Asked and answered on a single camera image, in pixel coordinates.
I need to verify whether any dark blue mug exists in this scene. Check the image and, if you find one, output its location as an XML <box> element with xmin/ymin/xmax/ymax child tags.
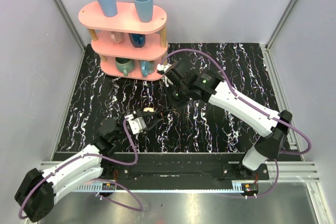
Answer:
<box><xmin>129</xmin><ymin>33</ymin><xmax>145</xmax><ymax>48</ymax></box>

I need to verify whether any green ceramic mug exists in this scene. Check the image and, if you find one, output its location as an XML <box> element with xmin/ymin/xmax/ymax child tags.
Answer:
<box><xmin>115</xmin><ymin>57</ymin><xmax>135</xmax><ymax>76</ymax></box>

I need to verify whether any short light blue cup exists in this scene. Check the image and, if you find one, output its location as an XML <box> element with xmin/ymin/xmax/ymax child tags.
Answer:
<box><xmin>134</xmin><ymin>0</ymin><xmax>153</xmax><ymax>23</ymax></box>

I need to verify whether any beige earbud charging case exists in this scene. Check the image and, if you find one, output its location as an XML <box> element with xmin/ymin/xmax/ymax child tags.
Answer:
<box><xmin>143</xmin><ymin>108</ymin><xmax>155</xmax><ymax>112</ymax></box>

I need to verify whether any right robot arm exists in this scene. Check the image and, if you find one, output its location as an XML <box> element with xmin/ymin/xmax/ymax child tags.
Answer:
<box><xmin>157</xmin><ymin>61</ymin><xmax>292</xmax><ymax>180</ymax></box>

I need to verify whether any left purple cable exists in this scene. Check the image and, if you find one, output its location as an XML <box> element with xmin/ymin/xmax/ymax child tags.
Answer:
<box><xmin>18</xmin><ymin>119</ymin><xmax>144</xmax><ymax>219</ymax></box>

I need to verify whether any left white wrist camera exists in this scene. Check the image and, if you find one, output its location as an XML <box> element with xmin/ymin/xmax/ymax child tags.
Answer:
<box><xmin>125</xmin><ymin>114</ymin><xmax>147</xmax><ymax>135</ymax></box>

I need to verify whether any controller board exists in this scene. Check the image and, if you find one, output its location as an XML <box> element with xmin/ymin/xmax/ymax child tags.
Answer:
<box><xmin>102</xmin><ymin>182</ymin><xmax>116</xmax><ymax>191</ymax></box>
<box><xmin>243</xmin><ymin>183</ymin><xmax>259</xmax><ymax>194</ymax></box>

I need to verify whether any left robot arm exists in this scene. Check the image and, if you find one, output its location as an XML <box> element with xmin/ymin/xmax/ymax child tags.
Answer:
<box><xmin>14</xmin><ymin>108</ymin><xmax>169</xmax><ymax>222</ymax></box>

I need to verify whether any left controller board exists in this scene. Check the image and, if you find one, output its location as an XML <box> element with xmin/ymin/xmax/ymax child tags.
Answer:
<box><xmin>102</xmin><ymin>182</ymin><xmax>116</xmax><ymax>191</ymax></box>

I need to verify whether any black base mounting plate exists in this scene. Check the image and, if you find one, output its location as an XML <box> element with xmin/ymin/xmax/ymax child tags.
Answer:
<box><xmin>101</xmin><ymin>153</ymin><xmax>269</xmax><ymax>191</ymax></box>

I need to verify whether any pink three-tier wooden shelf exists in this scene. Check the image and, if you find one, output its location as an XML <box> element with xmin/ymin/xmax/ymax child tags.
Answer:
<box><xmin>78</xmin><ymin>2</ymin><xmax>168</xmax><ymax>81</ymax></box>

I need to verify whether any blue butterfly mug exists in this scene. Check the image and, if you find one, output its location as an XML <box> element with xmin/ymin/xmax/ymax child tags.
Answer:
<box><xmin>140</xmin><ymin>60</ymin><xmax>155</xmax><ymax>77</ymax></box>

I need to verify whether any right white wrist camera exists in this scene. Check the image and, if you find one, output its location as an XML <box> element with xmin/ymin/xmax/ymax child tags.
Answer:
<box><xmin>156</xmin><ymin>64</ymin><xmax>171</xmax><ymax>75</ymax></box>

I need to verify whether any right controller board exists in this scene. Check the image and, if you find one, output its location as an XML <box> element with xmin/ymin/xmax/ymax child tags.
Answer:
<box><xmin>243</xmin><ymin>183</ymin><xmax>259</xmax><ymax>194</ymax></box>

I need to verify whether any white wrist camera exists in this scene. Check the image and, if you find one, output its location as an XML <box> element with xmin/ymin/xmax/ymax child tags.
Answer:
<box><xmin>156</xmin><ymin>64</ymin><xmax>171</xmax><ymax>75</ymax></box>
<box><xmin>125</xmin><ymin>114</ymin><xmax>147</xmax><ymax>135</ymax></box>

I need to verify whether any pink mug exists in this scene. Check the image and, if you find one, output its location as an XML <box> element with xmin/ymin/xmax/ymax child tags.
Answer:
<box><xmin>110</xmin><ymin>31</ymin><xmax>124</xmax><ymax>44</ymax></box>

